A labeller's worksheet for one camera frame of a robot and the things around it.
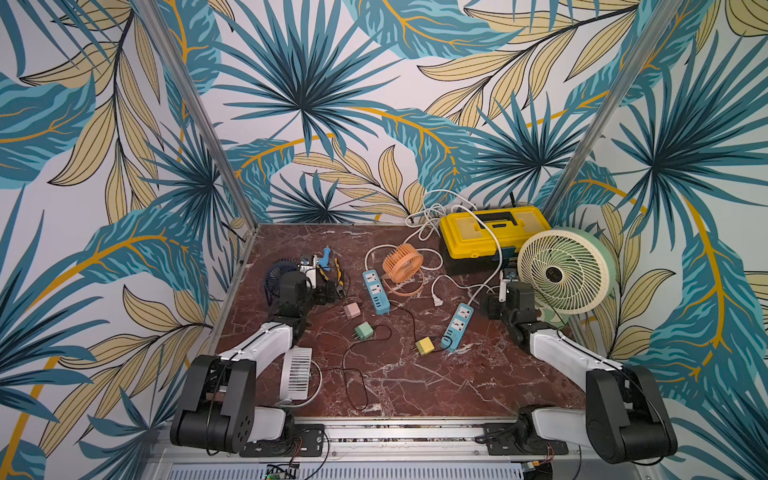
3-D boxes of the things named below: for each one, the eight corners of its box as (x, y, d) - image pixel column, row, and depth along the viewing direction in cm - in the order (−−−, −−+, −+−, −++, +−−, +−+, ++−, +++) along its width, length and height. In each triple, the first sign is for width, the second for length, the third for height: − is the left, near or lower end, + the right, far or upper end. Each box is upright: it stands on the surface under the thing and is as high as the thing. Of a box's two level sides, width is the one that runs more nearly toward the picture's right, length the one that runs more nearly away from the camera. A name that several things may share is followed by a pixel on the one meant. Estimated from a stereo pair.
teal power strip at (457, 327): (438, 345, 91) (440, 341, 89) (459, 303, 100) (461, 300, 98) (455, 354, 89) (456, 351, 87) (475, 311, 98) (477, 307, 96)
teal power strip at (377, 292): (377, 316, 96) (377, 313, 94) (361, 276, 106) (361, 272, 104) (393, 311, 97) (394, 307, 95) (376, 272, 107) (376, 267, 105)
